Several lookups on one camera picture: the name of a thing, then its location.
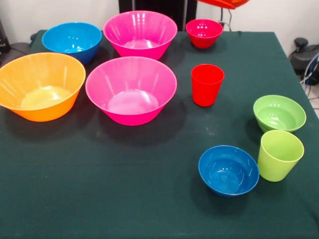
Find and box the large orange bowl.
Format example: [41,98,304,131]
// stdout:
[0,52,87,122]

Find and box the small magenta bowl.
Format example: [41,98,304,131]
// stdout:
[185,19,224,49]

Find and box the dark green table cloth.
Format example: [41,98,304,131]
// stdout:
[0,29,319,239]

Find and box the black device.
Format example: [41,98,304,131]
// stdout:
[0,18,11,53]

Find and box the lime green plastic cup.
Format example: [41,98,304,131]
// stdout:
[257,129,305,183]

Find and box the red plastic cup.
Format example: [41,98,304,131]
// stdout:
[191,64,225,108]

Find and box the red-orange wide bowl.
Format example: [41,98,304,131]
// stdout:
[196,0,251,10]

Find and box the light blue bowl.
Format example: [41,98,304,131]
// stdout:
[41,22,103,66]

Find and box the small green bowl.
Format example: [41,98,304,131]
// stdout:
[253,95,307,133]

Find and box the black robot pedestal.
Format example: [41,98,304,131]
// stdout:
[119,0,198,32]

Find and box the large pink bowl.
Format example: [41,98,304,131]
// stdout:
[103,10,178,61]
[85,56,178,126]

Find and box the wall cable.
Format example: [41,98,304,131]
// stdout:
[217,7,234,32]

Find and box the small dark blue bowl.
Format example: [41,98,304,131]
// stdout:
[198,145,260,198]

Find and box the black pedestal foot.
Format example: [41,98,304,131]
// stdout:
[289,37,319,74]
[0,33,38,66]

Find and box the cable bundle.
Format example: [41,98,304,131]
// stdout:
[299,53,319,100]

